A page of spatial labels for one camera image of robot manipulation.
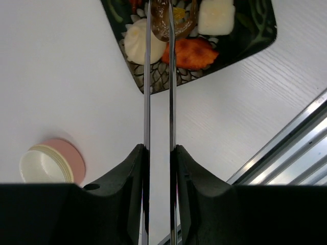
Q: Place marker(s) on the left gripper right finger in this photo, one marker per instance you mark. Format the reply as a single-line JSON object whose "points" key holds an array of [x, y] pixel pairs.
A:
{"points": [[214, 212]]}

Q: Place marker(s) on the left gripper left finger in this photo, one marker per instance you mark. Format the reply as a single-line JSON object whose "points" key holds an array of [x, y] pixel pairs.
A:
{"points": [[106, 211]]}

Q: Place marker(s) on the metal tongs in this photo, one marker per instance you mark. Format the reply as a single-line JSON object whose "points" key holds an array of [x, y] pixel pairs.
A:
{"points": [[160, 173]]}

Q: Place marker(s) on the cream pink lunch box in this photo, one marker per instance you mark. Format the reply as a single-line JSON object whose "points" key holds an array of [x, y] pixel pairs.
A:
{"points": [[52, 161]]}

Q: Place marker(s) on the orange fried cutlet toy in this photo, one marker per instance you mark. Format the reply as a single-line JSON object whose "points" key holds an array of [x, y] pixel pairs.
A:
{"points": [[194, 54]]}

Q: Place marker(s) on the white steamed bun toy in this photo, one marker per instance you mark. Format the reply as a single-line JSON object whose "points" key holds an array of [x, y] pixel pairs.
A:
{"points": [[135, 44]]}

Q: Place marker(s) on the cream tofu block toy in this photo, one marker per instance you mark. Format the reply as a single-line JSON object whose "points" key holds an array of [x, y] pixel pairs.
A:
{"points": [[216, 17]]}

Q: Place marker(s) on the small red shrimp toy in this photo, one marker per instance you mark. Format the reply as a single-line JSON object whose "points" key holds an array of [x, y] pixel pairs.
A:
{"points": [[135, 4]]}

